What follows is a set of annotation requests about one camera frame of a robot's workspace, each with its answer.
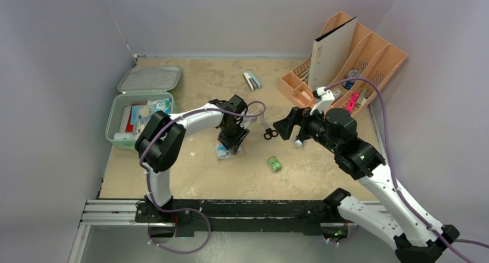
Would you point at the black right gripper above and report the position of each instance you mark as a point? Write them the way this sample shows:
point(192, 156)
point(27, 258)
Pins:
point(298, 120)

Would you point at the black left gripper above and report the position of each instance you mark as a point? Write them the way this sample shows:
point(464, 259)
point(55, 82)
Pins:
point(233, 143)

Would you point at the clear zip bag of pads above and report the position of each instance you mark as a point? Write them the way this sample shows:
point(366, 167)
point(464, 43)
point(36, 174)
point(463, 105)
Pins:
point(223, 153)

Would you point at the white blue bandage roll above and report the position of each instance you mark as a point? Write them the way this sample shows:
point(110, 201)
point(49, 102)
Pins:
point(298, 143)

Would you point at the black handled medical scissors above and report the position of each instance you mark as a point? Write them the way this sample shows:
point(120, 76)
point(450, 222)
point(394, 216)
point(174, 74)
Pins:
point(269, 132)

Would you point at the green small medicine box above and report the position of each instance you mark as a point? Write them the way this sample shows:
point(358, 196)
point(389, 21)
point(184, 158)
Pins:
point(274, 164)

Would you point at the blue white wipes packet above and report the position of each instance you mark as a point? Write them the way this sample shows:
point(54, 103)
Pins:
point(146, 110)

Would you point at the red first aid pouch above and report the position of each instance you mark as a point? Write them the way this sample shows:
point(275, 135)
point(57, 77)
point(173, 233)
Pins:
point(129, 126)

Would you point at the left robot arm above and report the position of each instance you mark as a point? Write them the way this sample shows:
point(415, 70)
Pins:
point(159, 144)

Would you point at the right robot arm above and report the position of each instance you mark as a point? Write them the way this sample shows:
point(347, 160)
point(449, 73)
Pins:
point(413, 234)

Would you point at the pink eraser in organizer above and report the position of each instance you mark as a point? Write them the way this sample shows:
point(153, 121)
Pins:
point(305, 98)

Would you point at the pink marker in organizer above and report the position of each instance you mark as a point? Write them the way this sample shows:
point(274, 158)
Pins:
point(352, 101)

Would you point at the blue white stapler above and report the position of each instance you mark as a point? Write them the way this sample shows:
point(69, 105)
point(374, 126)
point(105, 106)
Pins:
point(252, 81)

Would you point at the white folder in organizer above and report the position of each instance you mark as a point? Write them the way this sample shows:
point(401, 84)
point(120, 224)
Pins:
point(331, 50)

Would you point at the pink desk organizer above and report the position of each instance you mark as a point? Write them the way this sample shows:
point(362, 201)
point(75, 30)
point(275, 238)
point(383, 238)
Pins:
point(376, 59)

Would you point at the mint green storage case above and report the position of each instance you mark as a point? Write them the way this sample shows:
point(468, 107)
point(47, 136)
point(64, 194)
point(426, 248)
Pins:
point(139, 85)

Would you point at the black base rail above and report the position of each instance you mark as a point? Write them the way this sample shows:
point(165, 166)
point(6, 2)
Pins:
point(186, 216)

